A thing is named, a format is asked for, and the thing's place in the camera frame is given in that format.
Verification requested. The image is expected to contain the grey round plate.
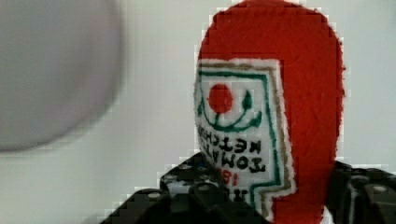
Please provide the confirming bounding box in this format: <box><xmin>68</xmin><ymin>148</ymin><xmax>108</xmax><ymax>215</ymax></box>
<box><xmin>0</xmin><ymin>0</ymin><xmax>122</xmax><ymax>152</ymax></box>

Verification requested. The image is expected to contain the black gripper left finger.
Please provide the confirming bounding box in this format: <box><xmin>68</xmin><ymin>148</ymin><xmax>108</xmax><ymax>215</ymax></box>
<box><xmin>100</xmin><ymin>153</ymin><xmax>268</xmax><ymax>224</ymax></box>

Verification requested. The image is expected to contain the red plush ketchup bottle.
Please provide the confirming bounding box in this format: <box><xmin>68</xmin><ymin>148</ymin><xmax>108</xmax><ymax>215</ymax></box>
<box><xmin>194</xmin><ymin>0</ymin><xmax>344</xmax><ymax>224</ymax></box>

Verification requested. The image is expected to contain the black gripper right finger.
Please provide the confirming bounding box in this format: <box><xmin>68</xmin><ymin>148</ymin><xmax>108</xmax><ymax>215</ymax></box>
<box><xmin>326</xmin><ymin>161</ymin><xmax>396</xmax><ymax>224</ymax></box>

